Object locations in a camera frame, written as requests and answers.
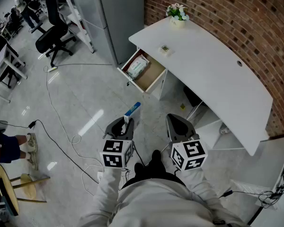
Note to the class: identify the white desk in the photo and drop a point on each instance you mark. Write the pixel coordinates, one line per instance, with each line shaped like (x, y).
(203, 63)

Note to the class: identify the white wipes packet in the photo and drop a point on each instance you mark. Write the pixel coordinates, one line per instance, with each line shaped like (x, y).
(137, 66)

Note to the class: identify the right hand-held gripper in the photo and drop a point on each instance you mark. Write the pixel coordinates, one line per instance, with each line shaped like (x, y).
(189, 155)

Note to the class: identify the person's right forearm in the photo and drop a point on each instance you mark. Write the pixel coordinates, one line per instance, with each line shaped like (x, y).
(198, 185)

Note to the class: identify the white power strip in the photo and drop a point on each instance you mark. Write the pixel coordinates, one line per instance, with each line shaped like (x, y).
(224, 131)
(52, 68)

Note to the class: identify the black power adapter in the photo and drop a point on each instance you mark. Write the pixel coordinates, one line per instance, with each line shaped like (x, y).
(32, 124)

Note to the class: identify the small yellow object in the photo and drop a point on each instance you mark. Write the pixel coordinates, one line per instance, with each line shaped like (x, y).
(182, 106)

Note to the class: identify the grey refrigerator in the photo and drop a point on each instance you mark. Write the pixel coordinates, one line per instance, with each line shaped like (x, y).
(113, 15)

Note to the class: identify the person's left forearm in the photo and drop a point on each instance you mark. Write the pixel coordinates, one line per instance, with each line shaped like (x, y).
(109, 185)

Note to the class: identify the white side table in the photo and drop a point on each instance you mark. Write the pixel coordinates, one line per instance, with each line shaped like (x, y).
(258, 164)

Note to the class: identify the black office chair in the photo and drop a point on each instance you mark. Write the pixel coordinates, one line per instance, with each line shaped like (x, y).
(53, 29)

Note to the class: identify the white pot of flowers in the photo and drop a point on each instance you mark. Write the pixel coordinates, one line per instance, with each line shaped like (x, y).
(177, 20)

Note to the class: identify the wooden stool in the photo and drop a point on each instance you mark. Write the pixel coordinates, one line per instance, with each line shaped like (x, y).
(4, 190)

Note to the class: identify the person's white hoodie torso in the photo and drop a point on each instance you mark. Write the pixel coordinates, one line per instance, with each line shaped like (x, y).
(156, 204)

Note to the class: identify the blue and white box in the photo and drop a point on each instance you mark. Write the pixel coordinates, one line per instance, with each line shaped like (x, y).
(132, 113)

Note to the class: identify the small clear packet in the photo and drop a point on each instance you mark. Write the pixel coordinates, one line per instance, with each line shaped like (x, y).
(166, 49)

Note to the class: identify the white shelf rack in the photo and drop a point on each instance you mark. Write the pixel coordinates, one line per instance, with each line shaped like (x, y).
(78, 25)

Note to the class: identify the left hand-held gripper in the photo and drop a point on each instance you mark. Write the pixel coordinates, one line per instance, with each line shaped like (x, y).
(113, 155)

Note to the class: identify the person's legs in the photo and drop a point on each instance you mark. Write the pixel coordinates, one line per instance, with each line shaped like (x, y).
(156, 167)

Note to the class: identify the white drawer cabinet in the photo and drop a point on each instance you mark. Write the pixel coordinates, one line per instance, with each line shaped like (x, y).
(164, 86)

